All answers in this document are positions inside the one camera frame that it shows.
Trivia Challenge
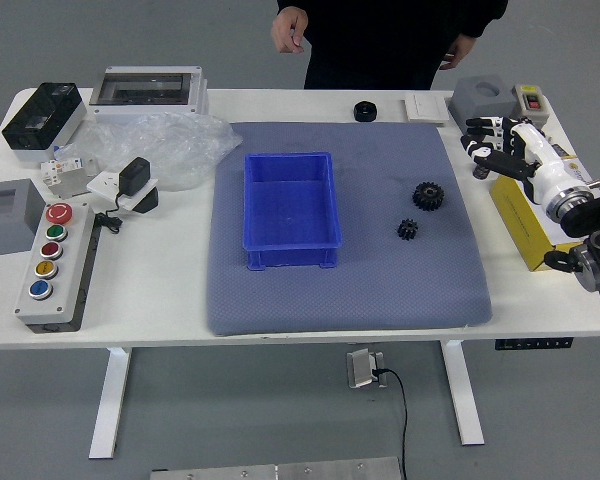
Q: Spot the person's right hand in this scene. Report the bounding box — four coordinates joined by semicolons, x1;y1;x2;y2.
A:
271;8;313;54

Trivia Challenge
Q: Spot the person's left hand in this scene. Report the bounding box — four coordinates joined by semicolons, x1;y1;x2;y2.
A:
438;33;477;71

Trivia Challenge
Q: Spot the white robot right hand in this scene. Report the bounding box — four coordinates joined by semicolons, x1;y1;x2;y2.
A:
460;115;589;209

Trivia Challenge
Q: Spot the big black gear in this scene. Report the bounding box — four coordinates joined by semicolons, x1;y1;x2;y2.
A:
411;180;447;212

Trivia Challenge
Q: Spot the small black gear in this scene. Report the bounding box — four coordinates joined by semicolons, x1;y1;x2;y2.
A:
396;218;421;244

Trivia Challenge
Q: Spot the black round nut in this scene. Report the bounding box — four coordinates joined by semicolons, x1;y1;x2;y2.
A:
353;100;379;123

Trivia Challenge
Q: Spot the grey distribution box clear window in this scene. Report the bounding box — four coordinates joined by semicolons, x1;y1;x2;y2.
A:
88;65;210;126

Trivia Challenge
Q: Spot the blue plastic box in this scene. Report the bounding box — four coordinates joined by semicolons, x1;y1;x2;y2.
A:
242;151;343;272

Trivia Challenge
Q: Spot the metal floor socket box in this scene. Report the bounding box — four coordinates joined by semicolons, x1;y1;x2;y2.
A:
346;349;389;390

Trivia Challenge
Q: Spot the grey block with round hole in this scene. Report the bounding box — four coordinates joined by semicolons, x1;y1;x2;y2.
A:
448;74;519;132

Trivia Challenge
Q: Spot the yellow and white carton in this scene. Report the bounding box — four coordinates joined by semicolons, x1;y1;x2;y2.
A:
489;155;594;273

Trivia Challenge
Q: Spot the person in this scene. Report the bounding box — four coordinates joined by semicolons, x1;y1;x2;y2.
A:
276;0;509;91

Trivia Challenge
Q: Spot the clear plastic bag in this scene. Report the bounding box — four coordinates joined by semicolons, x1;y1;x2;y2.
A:
54;110;244;192

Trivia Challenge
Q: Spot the black table height controller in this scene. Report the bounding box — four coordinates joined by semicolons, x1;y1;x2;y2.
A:
494;338;575;351

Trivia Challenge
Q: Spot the grey-blue padded mat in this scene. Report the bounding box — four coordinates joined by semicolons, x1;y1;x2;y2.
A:
205;121;494;337

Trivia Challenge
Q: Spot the black power adapter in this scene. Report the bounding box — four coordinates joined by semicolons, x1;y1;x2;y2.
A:
118;156;153;197

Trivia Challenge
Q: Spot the black socket base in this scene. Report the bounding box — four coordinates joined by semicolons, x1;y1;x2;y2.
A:
129;187;160;216

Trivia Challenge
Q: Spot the white socket plate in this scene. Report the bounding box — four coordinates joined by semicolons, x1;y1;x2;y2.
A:
86;169;160;211

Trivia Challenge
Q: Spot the white table leg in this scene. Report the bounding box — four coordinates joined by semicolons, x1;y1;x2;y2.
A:
439;339;485;447
88;346;133;460

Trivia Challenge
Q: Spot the white circuit breaker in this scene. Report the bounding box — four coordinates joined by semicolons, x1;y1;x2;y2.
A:
39;153;100;187

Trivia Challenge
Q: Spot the grey metal mounting plate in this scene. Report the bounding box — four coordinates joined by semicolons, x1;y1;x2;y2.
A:
47;168;106;200

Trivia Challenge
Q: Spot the grey block with square hole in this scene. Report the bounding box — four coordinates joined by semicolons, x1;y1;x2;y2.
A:
0;178;48;258

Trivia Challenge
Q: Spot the grey five-button control station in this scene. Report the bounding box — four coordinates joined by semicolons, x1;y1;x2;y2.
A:
13;202;100;334

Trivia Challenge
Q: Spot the silver metal plate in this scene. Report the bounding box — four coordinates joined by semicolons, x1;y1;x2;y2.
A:
149;456;404;480

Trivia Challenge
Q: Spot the beige switch box red button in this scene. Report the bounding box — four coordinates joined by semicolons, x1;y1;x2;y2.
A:
509;83;553;126

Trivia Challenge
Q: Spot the white wall switch panel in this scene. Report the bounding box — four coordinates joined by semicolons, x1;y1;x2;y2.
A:
404;93;451;124

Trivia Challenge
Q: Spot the black adapter cord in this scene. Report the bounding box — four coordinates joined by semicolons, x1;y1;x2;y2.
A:
93;192;126;235

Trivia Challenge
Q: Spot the black lidded enclosure box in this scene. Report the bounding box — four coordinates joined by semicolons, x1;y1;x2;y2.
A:
1;81;88;163

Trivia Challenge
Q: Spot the black floor cable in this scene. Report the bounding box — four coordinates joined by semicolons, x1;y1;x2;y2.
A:
372;368;409;480

